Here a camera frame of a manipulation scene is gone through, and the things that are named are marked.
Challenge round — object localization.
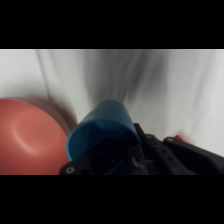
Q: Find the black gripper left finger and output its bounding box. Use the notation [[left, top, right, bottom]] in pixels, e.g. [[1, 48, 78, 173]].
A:
[[59, 134, 149, 176]]

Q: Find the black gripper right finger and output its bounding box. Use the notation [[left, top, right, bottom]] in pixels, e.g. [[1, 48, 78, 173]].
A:
[[132, 122, 224, 176]]

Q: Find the blue cup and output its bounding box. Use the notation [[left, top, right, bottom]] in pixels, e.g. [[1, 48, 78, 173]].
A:
[[65, 99, 143, 163]]

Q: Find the pink bowl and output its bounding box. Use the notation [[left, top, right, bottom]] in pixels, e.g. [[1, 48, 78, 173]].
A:
[[0, 97, 72, 176]]

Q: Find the white tablecloth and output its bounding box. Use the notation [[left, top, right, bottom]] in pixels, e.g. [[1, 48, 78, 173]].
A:
[[0, 49, 224, 158]]

